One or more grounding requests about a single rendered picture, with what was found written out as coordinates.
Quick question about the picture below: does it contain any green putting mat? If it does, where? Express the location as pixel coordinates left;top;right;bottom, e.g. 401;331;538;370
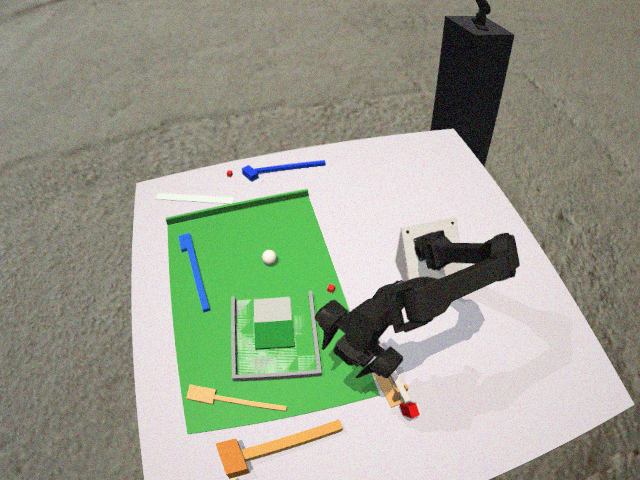
167;196;380;435

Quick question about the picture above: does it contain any white ball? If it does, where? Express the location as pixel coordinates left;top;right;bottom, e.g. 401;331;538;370
262;250;277;265

